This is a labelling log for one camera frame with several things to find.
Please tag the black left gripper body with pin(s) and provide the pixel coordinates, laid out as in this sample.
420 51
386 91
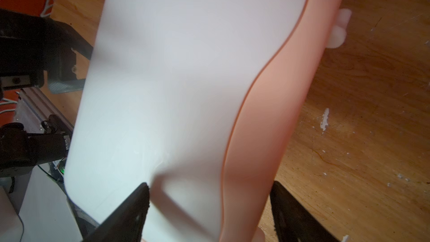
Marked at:
38 50

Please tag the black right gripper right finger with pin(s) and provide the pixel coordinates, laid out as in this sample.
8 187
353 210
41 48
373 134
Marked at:
292 222

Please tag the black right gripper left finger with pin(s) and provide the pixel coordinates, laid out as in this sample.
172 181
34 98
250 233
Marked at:
126 223

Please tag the white pink first aid kit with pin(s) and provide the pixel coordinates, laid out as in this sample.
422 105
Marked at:
196 98

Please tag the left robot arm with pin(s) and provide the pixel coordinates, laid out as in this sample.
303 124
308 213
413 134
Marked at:
21 151

